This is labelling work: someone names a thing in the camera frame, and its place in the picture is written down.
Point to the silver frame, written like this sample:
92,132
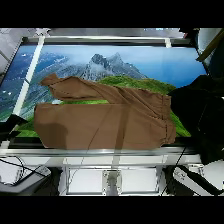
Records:
111,181

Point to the black garment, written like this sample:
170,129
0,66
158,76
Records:
200,113

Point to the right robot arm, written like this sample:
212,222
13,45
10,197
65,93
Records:
185,176

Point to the brown pants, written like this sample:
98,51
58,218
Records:
100,126

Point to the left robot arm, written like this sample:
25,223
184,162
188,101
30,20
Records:
12,124

